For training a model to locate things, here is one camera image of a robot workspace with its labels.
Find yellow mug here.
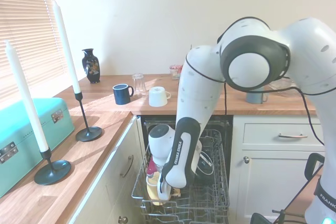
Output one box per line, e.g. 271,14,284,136
145,170,182,207

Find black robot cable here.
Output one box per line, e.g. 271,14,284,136
185,18,328,147

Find clear drinking glass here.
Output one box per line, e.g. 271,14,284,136
131,72,147,98

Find grey wire dishwasher rack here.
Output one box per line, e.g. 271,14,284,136
131,128,231,224

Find black candle holder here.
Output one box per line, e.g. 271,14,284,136
34,147,72,186
75,92,104,143

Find white taper candle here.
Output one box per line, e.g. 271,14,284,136
4,39,50,154
52,0,82,95

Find navy blue mug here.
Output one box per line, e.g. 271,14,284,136
112,83,135,105

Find dishwasher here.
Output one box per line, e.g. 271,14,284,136
135,114,235,224

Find beige window blind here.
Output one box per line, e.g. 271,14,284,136
0,0,67,104

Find red mug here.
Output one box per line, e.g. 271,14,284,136
146,155,159,178

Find dark blue plate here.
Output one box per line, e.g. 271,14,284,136
195,150,215,177

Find clear container with clip lid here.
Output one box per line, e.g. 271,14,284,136
267,76,298,91

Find grey mug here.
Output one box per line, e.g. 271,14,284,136
245,91,269,104

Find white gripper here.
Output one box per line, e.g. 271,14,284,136
156,175,172,201

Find black camera tripod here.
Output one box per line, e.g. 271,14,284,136
250,152,327,224

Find dark blue floral vase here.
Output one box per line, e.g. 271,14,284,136
81,48,102,84

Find teal storage box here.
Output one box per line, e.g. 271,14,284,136
0,97,76,199

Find jar with red checkered lid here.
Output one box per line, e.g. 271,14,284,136
169,64,183,81

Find white mug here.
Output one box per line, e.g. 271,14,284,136
148,86,172,108

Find metal drawer handle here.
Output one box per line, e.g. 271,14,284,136
278,133,309,140
120,154,134,178

